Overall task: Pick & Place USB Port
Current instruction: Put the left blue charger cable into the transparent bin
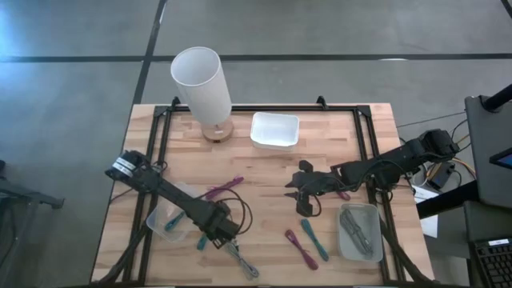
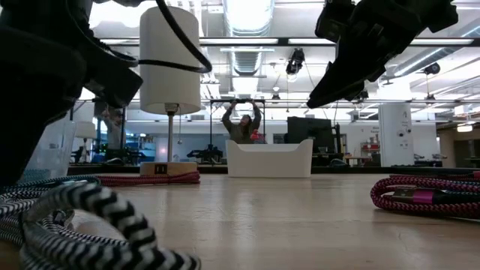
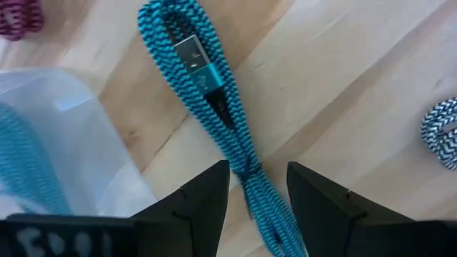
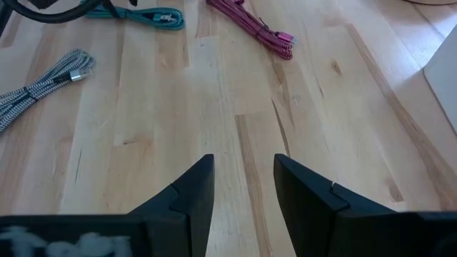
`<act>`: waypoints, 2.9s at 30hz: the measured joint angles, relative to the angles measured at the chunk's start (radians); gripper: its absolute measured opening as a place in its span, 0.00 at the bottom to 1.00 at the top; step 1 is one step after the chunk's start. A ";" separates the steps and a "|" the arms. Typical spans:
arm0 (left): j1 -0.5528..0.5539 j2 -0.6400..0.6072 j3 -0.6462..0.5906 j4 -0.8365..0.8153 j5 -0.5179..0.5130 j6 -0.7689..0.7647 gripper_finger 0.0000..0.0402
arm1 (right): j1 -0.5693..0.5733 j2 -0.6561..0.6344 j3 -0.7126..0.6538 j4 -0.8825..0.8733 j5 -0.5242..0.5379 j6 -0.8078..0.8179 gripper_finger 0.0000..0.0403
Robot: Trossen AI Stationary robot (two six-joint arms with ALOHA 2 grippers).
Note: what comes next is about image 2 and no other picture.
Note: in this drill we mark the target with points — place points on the clear plastic bin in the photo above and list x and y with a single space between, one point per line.
56 150

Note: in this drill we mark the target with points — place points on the person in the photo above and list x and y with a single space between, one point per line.
114 131
240 133

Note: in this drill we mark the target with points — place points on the white shade wooden base lamp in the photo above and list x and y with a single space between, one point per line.
168 56

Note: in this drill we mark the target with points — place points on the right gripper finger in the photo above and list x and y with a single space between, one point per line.
337 88

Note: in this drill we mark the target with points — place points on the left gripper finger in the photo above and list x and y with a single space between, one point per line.
33 105

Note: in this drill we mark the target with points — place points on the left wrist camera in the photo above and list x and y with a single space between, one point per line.
116 82

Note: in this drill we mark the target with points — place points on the red background object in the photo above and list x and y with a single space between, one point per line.
257 137

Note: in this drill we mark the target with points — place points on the black monitor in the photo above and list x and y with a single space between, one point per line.
307 131

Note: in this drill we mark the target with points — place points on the black background station frame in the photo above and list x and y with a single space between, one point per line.
210 123

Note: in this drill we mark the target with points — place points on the black background robot arm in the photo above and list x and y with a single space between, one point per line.
206 153

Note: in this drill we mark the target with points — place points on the black overhead camera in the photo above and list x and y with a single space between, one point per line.
363 95
296 60

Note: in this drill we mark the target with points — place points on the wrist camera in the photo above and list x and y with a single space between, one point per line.
116 82
333 20

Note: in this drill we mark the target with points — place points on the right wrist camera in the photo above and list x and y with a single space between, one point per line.
333 20

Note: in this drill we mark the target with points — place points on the white plastic bin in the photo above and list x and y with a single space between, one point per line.
270 161

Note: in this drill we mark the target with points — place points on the black ceiling dome camera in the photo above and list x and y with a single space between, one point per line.
433 68

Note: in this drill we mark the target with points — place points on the white pillar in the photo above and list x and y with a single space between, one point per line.
395 131

